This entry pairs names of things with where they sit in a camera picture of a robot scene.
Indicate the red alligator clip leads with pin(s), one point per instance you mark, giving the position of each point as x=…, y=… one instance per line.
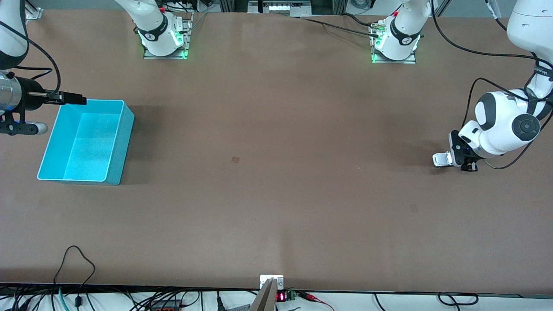
x=309, y=296

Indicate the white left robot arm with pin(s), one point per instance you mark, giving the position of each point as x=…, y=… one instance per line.
x=501, y=125

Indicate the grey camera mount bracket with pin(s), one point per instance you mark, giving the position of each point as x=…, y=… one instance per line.
x=265, y=298

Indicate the white jeep toy black roof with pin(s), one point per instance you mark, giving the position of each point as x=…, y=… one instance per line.
x=440, y=160

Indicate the white lit device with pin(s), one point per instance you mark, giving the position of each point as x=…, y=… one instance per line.
x=281, y=7

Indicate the red LED display module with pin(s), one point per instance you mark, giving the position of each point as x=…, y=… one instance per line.
x=281, y=296

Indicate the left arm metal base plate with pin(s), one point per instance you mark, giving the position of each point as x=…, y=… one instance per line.
x=410, y=60

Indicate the aluminium frame profile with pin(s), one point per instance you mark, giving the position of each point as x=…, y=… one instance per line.
x=36, y=14

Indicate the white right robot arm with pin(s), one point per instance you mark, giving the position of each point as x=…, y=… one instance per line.
x=151, y=21

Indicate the black power strip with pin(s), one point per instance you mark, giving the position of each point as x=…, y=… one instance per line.
x=166, y=306

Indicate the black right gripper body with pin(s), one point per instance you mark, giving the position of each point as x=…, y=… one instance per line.
x=29, y=98

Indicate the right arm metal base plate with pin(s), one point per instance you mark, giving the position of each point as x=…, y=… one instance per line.
x=186, y=43

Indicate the teal plastic bin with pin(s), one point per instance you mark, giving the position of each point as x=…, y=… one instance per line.
x=90, y=142

